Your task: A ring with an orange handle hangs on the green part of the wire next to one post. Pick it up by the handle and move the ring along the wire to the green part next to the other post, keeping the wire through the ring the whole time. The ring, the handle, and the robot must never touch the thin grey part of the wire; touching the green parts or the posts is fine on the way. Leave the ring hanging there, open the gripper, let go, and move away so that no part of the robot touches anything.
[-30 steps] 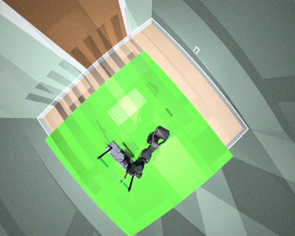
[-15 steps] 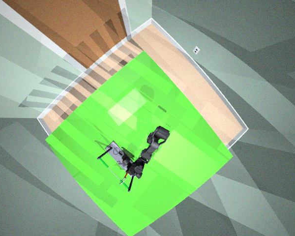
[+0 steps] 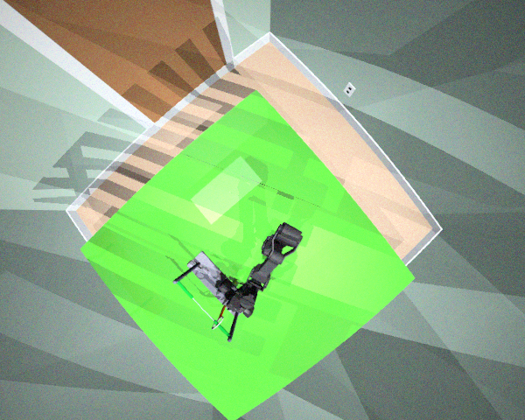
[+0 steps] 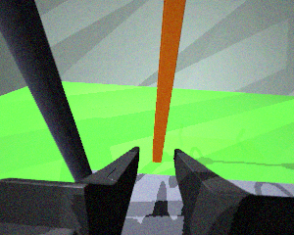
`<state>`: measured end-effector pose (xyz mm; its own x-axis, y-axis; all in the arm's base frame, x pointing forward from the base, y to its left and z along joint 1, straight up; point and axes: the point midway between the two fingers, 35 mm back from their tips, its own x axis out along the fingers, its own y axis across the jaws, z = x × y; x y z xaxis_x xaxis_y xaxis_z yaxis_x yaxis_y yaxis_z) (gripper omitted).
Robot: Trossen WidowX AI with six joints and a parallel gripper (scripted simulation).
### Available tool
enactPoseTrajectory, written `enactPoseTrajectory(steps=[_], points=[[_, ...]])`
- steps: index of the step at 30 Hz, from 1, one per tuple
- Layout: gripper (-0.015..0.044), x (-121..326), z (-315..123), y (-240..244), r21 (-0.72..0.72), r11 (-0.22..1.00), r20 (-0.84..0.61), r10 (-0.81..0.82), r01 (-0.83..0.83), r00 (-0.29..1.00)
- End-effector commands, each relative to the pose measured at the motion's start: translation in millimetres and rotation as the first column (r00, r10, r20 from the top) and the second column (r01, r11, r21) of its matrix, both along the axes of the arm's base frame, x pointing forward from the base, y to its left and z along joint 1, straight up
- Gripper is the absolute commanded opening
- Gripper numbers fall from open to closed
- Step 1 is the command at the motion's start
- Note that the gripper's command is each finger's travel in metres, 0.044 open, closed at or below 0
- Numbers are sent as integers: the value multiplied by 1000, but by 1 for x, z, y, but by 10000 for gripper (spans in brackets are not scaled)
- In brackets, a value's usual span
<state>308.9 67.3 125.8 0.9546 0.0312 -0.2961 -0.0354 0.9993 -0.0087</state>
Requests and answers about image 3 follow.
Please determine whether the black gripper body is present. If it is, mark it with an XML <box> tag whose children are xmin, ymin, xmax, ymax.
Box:
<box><xmin>219</xmin><ymin>279</ymin><xmax>255</xmax><ymax>318</ymax></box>

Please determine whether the grey hoop with orange handle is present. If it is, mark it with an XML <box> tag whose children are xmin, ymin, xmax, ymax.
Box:
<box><xmin>212</xmin><ymin>305</ymin><xmax>226</xmax><ymax>329</ymax></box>

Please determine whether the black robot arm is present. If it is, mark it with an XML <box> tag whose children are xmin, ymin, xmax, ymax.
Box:
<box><xmin>227</xmin><ymin>222</ymin><xmax>304</xmax><ymax>313</ymax></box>

